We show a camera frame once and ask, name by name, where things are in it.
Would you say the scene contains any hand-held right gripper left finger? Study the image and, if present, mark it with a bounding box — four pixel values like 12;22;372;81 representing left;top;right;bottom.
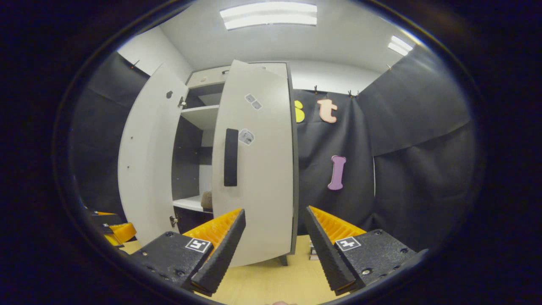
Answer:
130;208;247;297

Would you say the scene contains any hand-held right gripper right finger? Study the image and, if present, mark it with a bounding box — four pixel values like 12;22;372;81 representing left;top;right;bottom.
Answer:
304;205;420;296

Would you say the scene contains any white shoe cabinet door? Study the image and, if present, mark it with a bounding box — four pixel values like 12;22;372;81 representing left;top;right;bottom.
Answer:
118;64;189;247
212;59;297;267

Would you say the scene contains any white shoe cabinet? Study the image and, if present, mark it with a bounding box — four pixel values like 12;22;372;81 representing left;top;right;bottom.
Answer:
171;61;299;267

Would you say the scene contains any small ceiling light panel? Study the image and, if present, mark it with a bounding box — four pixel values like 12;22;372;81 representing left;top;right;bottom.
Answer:
387;35;413;56

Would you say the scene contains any large ceiling light panel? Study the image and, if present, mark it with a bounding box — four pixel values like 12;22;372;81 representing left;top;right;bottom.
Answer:
219;1;318;31

